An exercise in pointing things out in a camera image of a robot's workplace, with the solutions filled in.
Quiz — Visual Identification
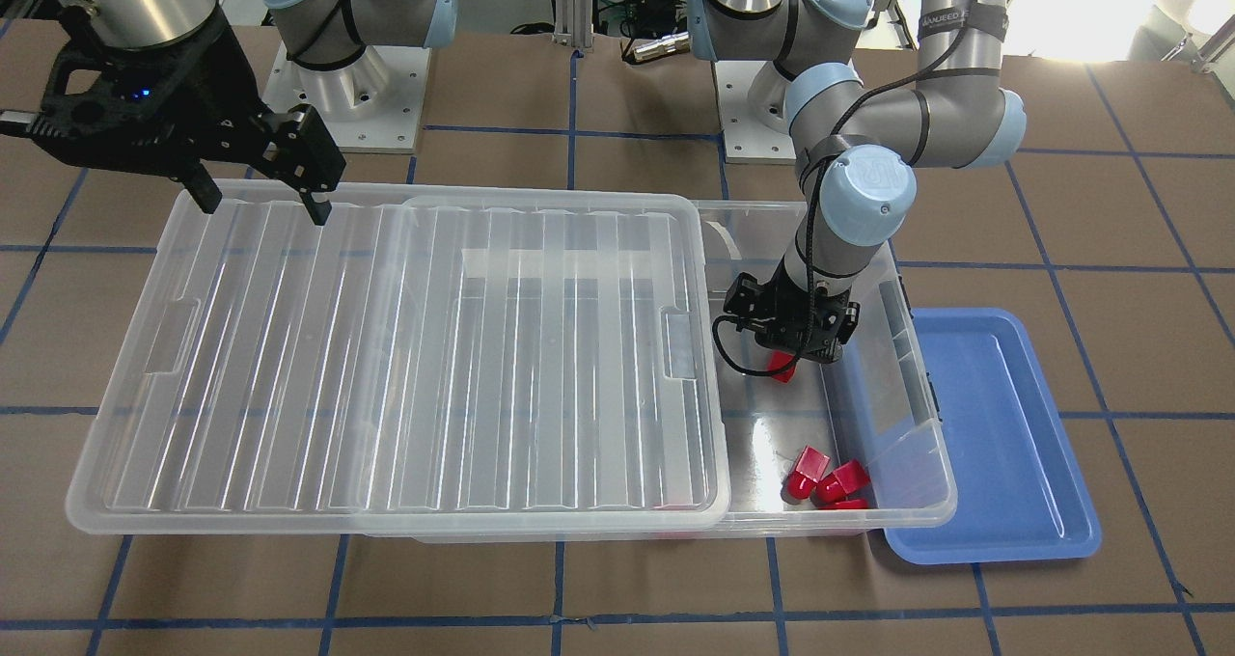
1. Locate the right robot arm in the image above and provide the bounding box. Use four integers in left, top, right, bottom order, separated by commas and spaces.
2, 0, 345, 226

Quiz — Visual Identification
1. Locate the clear plastic storage box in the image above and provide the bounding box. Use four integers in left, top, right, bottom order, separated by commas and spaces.
366, 191, 953, 542

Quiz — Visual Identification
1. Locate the clear plastic box lid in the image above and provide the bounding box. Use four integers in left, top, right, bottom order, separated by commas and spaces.
65, 178, 731, 542

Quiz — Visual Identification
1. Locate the aluminium frame post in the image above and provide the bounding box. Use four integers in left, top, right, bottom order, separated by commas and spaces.
551, 0, 595, 54

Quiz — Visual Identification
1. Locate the red block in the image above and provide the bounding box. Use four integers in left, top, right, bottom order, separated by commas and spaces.
811, 461, 869, 509
767, 351, 800, 384
782, 446, 831, 504

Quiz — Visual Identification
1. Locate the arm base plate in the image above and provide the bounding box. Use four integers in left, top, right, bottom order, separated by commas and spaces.
263, 46, 433, 154
711, 58, 860, 166

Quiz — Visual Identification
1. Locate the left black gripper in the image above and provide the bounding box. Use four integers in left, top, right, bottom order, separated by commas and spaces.
724, 272, 861, 363

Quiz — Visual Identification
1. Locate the blue plastic tray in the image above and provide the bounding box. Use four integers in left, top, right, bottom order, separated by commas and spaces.
884, 308, 1103, 565

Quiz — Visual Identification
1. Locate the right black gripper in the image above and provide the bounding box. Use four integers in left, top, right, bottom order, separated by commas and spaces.
2, 6, 345, 226

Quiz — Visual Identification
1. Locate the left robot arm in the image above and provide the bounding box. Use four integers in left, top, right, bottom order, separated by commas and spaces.
687, 0, 1028, 363

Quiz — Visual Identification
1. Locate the metal cylinder connector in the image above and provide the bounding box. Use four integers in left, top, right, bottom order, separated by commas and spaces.
621, 32, 692, 65

